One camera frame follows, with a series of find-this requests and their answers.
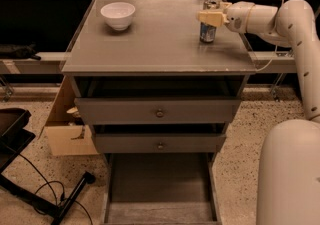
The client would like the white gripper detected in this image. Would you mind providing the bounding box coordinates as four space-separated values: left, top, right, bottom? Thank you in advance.
196 1 254 33

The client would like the redbull can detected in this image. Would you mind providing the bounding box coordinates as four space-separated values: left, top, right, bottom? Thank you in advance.
200 0 217 43

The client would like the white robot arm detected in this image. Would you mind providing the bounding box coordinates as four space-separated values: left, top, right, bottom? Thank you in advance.
197 0 320 225

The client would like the grey drawer cabinet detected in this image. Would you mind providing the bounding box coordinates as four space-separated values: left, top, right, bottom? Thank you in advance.
63 0 255 225

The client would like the grey top drawer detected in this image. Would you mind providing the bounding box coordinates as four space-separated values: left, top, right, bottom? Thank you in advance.
75 98 240 125

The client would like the grey middle drawer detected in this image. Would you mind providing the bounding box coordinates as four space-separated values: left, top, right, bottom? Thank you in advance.
93 133 226 153

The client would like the grey open bottom drawer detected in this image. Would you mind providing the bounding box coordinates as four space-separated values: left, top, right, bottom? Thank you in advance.
101 153 222 225

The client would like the white ceramic bowl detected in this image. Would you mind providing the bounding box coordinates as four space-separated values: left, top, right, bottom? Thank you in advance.
100 2 136 31

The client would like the cardboard box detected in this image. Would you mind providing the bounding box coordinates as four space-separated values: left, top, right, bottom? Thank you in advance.
44 77 98 156

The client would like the black object on ledge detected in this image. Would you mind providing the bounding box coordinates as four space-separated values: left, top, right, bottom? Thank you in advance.
0 44 41 60

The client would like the black stand with tray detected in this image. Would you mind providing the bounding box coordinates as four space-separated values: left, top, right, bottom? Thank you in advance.
0 108 95 225

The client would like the white hanging cable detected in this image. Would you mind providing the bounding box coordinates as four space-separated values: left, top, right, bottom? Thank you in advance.
255 0 285 73

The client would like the black floor cable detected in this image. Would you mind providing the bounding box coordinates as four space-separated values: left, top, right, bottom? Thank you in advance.
16 152 94 225

